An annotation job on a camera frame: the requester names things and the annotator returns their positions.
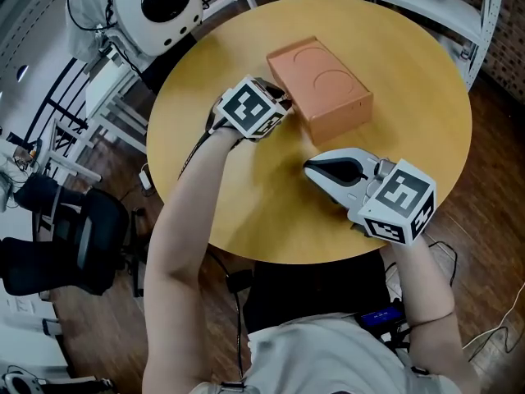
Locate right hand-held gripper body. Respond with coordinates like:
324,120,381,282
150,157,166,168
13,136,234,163
346,153,438,246

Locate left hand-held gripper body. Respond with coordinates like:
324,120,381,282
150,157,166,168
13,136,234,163
208,75,294,142

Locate orange cardboard box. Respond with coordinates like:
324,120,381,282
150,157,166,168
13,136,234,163
266,35,375,147

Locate person's left forearm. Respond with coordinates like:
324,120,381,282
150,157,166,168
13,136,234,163
141,126,248,394

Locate person's black trousers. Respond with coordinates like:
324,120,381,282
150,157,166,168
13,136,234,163
243,251,406,337

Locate blue-screen device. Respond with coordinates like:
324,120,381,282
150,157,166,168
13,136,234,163
354,305,406,331

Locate white side desk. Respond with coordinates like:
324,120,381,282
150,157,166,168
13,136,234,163
83,48,149,154

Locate white round-faced robot head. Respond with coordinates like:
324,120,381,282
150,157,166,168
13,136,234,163
111,0,205,57

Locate white metal shelf rack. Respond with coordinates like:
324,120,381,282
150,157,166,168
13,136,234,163
332,0,506,93

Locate person's light grey shirt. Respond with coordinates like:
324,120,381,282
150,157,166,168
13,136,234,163
191,312,464,394

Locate white cloth cover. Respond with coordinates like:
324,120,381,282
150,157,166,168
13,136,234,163
64,0,121,63

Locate black metal railing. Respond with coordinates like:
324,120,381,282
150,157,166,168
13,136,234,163
23,57,90,149

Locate black office chair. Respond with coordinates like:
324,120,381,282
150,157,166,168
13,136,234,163
0,174,131,298

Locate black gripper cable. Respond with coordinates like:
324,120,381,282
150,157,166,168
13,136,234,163
177,117,227,181

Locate black floor cable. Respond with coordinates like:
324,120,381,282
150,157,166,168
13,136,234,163
425,240,459,289

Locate white floor cable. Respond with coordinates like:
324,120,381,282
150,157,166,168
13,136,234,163
462,280,525,351

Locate black hanging cable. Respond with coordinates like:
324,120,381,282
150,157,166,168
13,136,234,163
206,247,249,382

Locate white device with black ring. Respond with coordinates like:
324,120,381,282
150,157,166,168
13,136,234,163
0,365,48,394

